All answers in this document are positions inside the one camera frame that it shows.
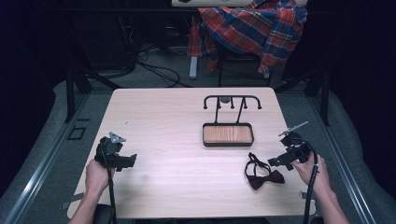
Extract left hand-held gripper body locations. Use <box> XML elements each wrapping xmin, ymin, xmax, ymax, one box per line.
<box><xmin>94</xmin><ymin>132</ymin><xmax>133</xmax><ymax>169</ymax></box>

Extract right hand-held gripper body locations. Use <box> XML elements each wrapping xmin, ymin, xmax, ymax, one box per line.
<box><xmin>277</xmin><ymin>120</ymin><xmax>314</xmax><ymax>165</ymax></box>

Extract dark bow tie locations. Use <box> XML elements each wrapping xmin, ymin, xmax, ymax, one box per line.
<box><xmin>244</xmin><ymin>151</ymin><xmax>286</xmax><ymax>191</ymax></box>

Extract black rack with wooden tray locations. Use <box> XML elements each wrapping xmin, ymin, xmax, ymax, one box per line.
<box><xmin>201</xmin><ymin>94</ymin><xmax>263</xmax><ymax>148</ymax></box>

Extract person's right hand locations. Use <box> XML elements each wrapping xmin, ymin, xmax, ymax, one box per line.
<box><xmin>290</xmin><ymin>153</ymin><xmax>332</xmax><ymax>196</ymax></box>

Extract person's left hand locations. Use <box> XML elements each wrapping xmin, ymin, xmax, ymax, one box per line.
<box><xmin>84</xmin><ymin>158</ymin><xmax>117</xmax><ymax>200</ymax></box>

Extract black floor tape marks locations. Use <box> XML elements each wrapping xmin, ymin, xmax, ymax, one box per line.
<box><xmin>66</xmin><ymin>117</ymin><xmax>91</xmax><ymax>142</ymax></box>

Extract black seat edge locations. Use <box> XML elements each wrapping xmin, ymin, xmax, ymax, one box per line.
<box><xmin>92</xmin><ymin>203</ymin><xmax>115</xmax><ymax>224</ymax></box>

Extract black metal stand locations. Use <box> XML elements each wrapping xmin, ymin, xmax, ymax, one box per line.
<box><xmin>63</xmin><ymin>65</ymin><xmax>123</xmax><ymax>124</ymax></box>
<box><xmin>273</xmin><ymin>66</ymin><xmax>332</xmax><ymax>128</ymax></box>

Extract red blue plaid shirt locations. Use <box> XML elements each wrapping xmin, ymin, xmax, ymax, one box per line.
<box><xmin>187</xmin><ymin>0</ymin><xmax>309</xmax><ymax>75</ymax></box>

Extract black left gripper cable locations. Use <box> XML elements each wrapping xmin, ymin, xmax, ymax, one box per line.
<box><xmin>100</xmin><ymin>139</ymin><xmax>119</xmax><ymax>224</ymax></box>

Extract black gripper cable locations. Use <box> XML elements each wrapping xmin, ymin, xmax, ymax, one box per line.
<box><xmin>100</xmin><ymin>139</ymin><xmax>119</xmax><ymax>224</ymax></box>
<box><xmin>295</xmin><ymin>138</ymin><xmax>320</xmax><ymax>224</ymax></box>

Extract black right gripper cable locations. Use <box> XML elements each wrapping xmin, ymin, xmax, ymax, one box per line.
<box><xmin>295</xmin><ymin>138</ymin><xmax>320</xmax><ymax>224</ymax></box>

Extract aluminium floor rail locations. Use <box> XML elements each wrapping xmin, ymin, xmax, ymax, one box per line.
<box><xmin>307</xmin><ymin>92</ymin><xmax>378</xmax><ymax>224</ymax></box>
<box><xmin>2</xmin><ymin>91</ymin><xmax>92</xmax><ymax>224</ymax></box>

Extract black floor cables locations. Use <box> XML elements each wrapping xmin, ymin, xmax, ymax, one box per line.
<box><xmin>115</xmin><ymin>18</ymin><xmax>194</xmax><ymax>89</ymax></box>

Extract black chair frame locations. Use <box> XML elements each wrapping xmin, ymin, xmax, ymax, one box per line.
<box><xmin>216</xmin><ymin>43</ymin><xmax>273</xmax><ymax>89</ymax></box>

